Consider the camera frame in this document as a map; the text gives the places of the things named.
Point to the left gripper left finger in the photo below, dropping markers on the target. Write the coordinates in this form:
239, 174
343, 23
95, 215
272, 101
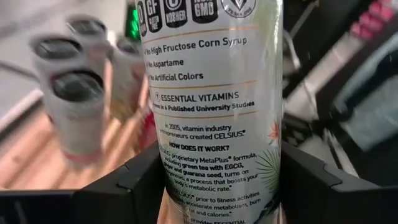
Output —
93, 205

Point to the wooden slatted shelf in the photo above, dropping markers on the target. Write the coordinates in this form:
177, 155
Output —
25, 161

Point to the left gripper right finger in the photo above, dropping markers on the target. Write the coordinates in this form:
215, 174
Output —
326, 205

